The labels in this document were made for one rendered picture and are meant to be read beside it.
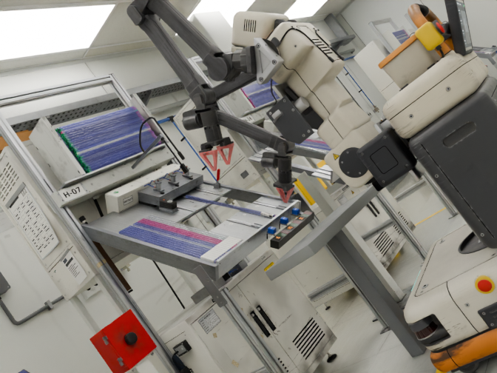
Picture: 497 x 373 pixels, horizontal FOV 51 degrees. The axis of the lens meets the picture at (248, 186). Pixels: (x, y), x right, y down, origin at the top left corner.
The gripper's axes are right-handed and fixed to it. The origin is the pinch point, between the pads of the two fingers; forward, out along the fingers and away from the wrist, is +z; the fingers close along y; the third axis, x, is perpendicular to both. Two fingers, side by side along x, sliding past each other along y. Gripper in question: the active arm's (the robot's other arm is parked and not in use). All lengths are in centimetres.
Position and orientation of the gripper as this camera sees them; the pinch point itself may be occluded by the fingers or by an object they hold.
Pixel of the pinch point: (285, 200)
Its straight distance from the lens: 223.0
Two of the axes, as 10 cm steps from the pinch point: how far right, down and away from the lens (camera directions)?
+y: -5.3, 3.3, -7.8
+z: 0.4, 9.3, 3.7
